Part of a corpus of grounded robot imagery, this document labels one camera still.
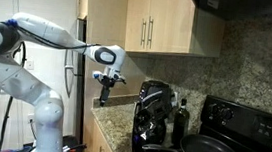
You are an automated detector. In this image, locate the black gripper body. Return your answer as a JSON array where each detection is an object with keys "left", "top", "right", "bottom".
[{"left": 97, "top": 72, "right": 128, "bottom": 93}]

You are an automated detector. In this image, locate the black protein powder bag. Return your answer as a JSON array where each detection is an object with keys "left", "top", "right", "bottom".
[{"left": 130, "top": 85, "right": 173, "bottom": 152}]

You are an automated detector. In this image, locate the stainless steel refrigerator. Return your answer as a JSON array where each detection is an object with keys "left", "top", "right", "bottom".
[{"left": 56, "top": 14, "right": 95, "bottom": 145}]

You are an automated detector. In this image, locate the light wood lower cabinet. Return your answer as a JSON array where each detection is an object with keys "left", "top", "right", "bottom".
[{"left": 81, "top": 113, "right": 125, "bottom": 152}]

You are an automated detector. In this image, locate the light wood cabinet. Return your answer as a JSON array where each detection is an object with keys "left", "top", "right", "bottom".
[
  {"left": 70, "top": 0, "right": 228, "bottom": 62},
  {"left": 81, "top": 113, "right": 125, "bottom": 152}
]

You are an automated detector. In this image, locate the orange black clamp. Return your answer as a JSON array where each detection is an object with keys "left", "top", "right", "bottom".
[{"left": 67, "top": 141, "right": 88, "bottom": 152}]

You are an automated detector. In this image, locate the white backsplash outlet plug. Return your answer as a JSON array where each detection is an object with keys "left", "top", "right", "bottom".
[{"left": 171, "top": 91, "right": 180, "bottom": 108}]

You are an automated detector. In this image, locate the dark olive oil bottle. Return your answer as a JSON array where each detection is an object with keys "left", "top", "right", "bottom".
[{"left": 170, "top": 97, "right": 192, "bottom": 149}]

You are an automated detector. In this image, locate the light wood upper cabinet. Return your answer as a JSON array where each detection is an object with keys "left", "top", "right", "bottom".
[{"left": 70, "top": 0, "right": 228, "bottom": 62}]

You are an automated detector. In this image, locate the black range hood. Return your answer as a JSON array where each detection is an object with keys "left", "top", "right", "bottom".
[{"left": 185, "top": 0, "right": 272, "bottom": 26}]

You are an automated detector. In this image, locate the black electric stove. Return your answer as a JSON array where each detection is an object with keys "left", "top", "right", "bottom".
[{"left": 125, "top": 87, "right": 272, "bottom": 152}]

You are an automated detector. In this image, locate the metal cabinet door handle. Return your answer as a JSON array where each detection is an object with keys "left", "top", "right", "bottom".
[
  {"left": 146, "top": 15, "right": 155, "bottom": 49},
  {"left": 139, "top": 17, "right": 148, "bottom": 48}
]

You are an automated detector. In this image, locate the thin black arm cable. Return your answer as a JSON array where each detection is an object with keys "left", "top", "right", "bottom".
[{"left": 0, "top": 19, "right": 103, "bottom": 54}]

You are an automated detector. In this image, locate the white wall power outlet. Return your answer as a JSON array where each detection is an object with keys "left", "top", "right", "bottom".
[{"left": 26, "top": 112, "right": 37, "bottom": 126}]

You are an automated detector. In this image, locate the white wall switch plate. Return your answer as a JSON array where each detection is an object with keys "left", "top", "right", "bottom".
[{"left": 24, "top": 58, "right": 36, "bottom": 71}]

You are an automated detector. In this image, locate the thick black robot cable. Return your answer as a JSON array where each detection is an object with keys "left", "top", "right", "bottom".
[{"left": 0, "top": 38, "right": 29, "bottom": 152}]

